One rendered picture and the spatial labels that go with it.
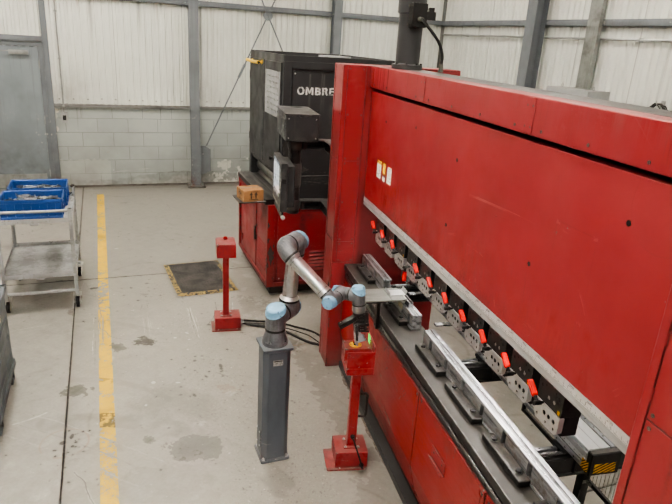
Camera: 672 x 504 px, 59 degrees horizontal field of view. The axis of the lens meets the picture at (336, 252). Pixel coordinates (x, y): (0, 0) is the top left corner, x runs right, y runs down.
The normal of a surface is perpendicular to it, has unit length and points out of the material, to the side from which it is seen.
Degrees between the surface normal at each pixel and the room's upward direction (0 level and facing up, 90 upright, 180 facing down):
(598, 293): 90
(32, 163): 90
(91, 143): 90
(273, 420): 90
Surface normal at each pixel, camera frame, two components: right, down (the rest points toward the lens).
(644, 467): -0.97, 0.03
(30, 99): 0.36, 0.33
